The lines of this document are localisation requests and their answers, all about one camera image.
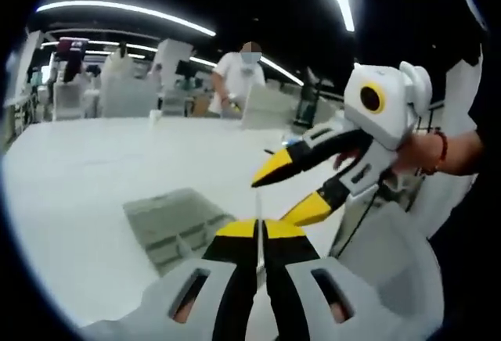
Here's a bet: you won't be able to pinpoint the clear dual guide fixture box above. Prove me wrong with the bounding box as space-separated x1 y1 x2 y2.
123 187 236 275

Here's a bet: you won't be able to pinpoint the black tripod stand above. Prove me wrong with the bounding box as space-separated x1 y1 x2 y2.
294 66 326 127

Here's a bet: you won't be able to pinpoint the grey mesh office chair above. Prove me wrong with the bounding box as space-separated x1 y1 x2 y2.
330 196 445 318

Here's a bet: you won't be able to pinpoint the person's right hand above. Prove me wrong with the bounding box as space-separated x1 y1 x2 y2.
392 131 442 180

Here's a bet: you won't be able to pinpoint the red bead bracelet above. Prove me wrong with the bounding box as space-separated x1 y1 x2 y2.
431 129 450 174

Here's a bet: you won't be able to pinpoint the dark red display screen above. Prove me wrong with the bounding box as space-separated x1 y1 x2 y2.
56 38 89 59

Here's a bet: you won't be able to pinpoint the person's black shirt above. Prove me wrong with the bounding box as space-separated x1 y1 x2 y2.
426 43 496 318

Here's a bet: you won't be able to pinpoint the grey desk partition panel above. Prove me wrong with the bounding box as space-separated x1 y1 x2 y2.
240 82 298 131

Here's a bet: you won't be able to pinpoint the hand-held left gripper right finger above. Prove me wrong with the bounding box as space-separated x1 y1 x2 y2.
264 218 396 341

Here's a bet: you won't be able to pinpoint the curved ceiling light strip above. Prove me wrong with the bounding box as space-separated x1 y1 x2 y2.
37 0 216 37

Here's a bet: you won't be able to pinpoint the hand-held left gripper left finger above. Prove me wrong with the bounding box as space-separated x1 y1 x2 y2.
136 218 259 341

